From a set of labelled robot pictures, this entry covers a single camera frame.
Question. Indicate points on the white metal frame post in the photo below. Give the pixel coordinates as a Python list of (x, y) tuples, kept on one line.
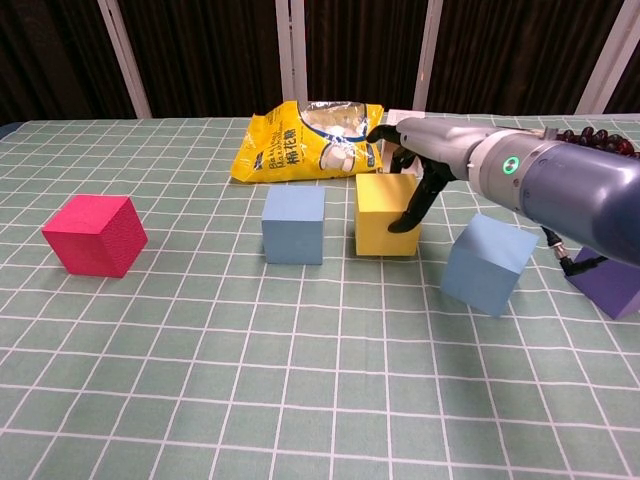
[(427, 50), (291, 50), (125, 60), (607, 60)]

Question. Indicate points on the purple foam cube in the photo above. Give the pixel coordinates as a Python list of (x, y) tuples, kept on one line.
[(615, 295)]

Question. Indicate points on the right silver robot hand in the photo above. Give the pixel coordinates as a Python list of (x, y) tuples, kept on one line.
[(440, 145)]

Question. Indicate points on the green checked tablecloth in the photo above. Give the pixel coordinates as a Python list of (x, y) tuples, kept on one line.
[(320, 390)]

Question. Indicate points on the yellow foam cube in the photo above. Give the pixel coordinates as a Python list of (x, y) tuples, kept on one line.
[(375, 220)]

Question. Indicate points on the dark pleated curtain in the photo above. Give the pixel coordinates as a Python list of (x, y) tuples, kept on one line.
[(210, 50)]

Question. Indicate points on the light blue foam cube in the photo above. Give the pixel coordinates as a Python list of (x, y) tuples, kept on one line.
[(480, 275), (292, 230)]

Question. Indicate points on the yellow marshmallow bag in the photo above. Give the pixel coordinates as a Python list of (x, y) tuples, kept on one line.
[(270, 160)]

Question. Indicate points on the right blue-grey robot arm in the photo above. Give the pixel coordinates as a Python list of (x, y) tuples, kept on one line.
[(575, 185)]

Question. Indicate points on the pink-red foam cube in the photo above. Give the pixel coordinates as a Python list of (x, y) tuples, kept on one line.
[(80, 240)]

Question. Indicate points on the dark red grape bunch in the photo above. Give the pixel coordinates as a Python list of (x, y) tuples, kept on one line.
[(600, 137)]

